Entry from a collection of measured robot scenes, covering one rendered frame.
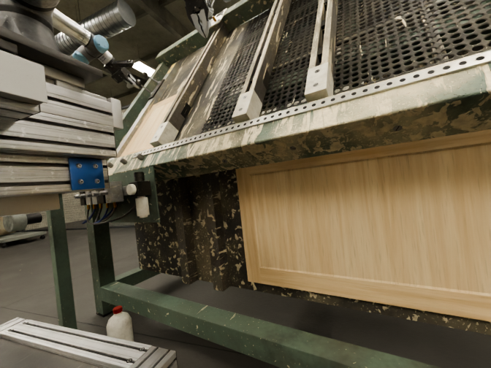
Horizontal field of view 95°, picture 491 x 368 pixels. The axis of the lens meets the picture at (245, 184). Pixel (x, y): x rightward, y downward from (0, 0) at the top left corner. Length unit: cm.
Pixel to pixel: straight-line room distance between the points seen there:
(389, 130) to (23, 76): 73
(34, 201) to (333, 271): 94
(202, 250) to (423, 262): 93
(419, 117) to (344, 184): 33
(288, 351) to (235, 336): 20
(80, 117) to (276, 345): 87
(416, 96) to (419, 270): 52
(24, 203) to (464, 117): 102
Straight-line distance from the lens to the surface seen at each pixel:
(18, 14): 80
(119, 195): 113
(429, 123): 65
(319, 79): 74
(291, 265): 99
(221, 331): 101
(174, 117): 120
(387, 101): 63
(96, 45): 156
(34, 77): 58
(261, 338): 91
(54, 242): 157
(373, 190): 85
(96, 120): 77
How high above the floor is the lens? 69
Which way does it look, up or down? level
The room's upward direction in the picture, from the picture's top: 6 degrees counter-clockwise
